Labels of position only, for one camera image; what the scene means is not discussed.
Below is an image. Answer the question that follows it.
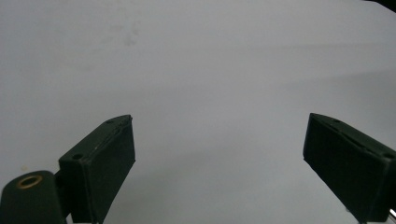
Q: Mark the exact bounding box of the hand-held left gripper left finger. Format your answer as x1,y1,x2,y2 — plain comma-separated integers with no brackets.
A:
58,114,136,224

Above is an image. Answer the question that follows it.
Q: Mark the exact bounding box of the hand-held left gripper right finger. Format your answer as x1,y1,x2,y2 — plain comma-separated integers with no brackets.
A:
302,112,396,224

